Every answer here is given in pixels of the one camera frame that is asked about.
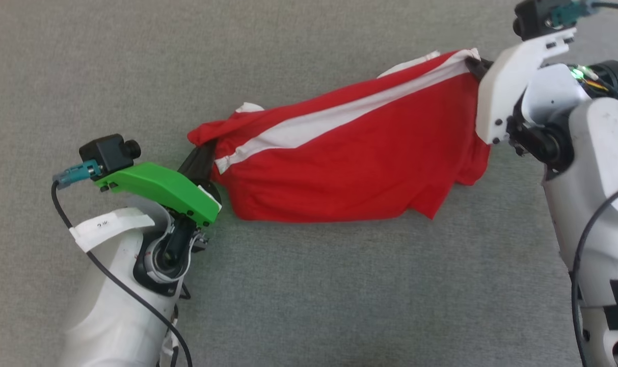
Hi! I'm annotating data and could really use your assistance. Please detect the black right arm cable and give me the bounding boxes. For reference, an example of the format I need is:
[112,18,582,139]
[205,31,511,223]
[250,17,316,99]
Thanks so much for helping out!
[550,0,618,367]

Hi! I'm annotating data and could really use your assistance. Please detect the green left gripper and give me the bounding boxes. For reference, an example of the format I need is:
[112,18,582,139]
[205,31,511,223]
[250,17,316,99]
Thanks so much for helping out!
[94,140,223,228]

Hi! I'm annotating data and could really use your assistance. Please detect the red shirt with white trim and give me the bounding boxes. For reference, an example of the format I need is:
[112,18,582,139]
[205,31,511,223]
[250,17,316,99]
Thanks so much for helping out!
[187,48,493,224]

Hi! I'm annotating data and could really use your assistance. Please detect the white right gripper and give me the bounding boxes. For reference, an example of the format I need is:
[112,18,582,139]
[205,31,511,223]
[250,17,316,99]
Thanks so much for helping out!
[466,28,577,146]

